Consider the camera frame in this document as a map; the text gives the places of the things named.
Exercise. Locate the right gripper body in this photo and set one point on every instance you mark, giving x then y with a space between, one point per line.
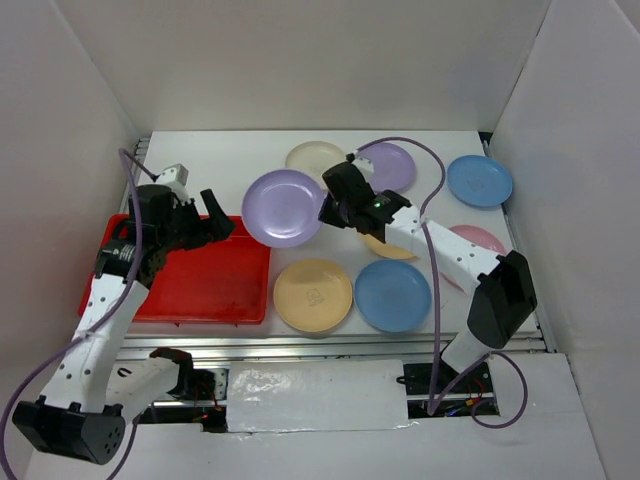
336 212

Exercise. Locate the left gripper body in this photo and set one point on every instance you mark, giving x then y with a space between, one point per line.
186 229

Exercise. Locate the purple plate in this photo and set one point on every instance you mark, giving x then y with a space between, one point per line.
393 167
280 208

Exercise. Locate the yellow plate front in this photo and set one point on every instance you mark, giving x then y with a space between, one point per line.
313 295

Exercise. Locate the yellow plate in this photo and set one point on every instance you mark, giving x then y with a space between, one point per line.
313 295
386 250

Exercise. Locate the blue plate front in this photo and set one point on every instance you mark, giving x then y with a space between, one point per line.
392 296

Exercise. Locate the blue plate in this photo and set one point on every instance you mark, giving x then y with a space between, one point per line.
479 181
392 296

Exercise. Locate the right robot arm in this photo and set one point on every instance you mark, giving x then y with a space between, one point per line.
501 286

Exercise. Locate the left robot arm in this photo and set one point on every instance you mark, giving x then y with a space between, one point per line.
83 411

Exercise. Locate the red plastic bin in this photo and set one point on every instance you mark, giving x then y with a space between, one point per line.
221 283

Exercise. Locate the yellow plate middle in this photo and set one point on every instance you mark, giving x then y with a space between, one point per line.
386 250

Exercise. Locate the purple plate back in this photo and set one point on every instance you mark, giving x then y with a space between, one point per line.
393 167

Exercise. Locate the cream plate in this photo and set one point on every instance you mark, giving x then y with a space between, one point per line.
314 158

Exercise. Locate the pink plate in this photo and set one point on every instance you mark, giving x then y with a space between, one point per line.
480 237

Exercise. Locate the blue plate back right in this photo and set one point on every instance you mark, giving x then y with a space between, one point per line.
479 181

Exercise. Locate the white foil-taped cover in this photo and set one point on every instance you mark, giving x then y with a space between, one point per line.
323 396

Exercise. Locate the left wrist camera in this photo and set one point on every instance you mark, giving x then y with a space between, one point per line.
175 178

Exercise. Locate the aluminium frame rail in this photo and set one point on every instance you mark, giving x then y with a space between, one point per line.
279 348

